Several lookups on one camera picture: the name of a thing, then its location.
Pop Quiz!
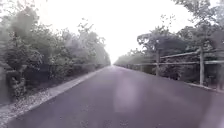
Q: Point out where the dark grey asphalt path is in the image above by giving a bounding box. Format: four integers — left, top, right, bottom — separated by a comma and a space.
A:
5, 65, 224, 128

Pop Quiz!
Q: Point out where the row of trees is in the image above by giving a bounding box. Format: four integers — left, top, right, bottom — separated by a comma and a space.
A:
113, 0, 224, 90
0, 0, 112, 107

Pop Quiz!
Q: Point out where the pale gravel strip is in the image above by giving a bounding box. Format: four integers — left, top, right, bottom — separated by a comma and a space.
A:
0, 65, 111, 128
117, 65, 224, 94

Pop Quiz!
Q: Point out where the wooden rail fence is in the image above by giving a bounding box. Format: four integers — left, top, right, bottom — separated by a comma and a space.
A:
116, 47, 224, 86

